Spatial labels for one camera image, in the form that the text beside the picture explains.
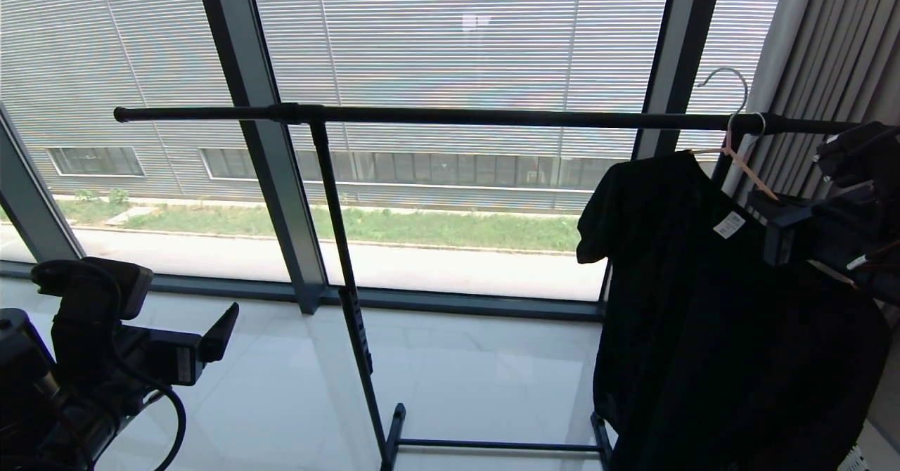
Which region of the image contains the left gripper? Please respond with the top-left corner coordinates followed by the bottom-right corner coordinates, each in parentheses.
top-left (112, 302), bottom-right (240, 387)

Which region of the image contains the black t-shirt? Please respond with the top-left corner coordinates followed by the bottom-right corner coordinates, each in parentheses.
top-left (576, 150), bottom-right (892, 471)

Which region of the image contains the white laundry basket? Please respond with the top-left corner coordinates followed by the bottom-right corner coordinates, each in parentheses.
top-left (837, 443), bottom-right (870, 471)

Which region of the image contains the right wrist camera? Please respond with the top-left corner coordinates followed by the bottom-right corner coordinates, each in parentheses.
top-left (814, 121), bottom-right (900, 192)

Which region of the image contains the window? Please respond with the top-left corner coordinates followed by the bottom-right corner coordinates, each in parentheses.
top-left (0, 0), bottom-right (792, 323)

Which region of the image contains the beige curtain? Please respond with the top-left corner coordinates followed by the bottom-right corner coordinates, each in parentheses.
top-left (722, 0), bottom-right (900, 452)

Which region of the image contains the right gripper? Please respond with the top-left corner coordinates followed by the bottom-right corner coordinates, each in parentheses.
top-left (746, 188), bottom-right (862, 269)

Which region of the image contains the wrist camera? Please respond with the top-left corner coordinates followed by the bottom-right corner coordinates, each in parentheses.
top-left (31, 257), bottom-right (154, 382)
top-left (814, 121), bottom-right (900, 192)

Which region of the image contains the black cable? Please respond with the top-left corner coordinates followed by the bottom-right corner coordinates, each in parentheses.
top-left (105, 359), bottom-right (188, 471)

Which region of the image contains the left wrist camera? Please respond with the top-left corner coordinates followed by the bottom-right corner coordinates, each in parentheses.
top-left (31, 257), bottom-right (154, 382)

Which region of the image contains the pink clothes hanger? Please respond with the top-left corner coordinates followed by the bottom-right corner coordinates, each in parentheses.
top-left (692, 67), bottom-right (780, 202)

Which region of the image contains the black clothes rack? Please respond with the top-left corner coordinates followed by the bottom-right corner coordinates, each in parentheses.
top-left (114, 103), bottom-right (862, 471)

